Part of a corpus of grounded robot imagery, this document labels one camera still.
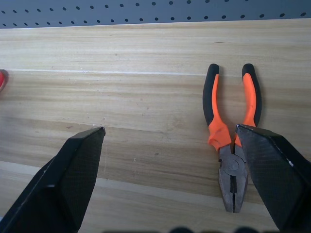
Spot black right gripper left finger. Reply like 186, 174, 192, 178
0, 126, 106, 233

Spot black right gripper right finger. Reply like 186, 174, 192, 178
234, 124, 311, 233

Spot blue pegboard panel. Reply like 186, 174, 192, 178
0, 0, 311, 29

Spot orange and black pliers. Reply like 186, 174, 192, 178
202, 63, 262, 214

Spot red object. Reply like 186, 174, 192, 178
0, 69, 9, 92

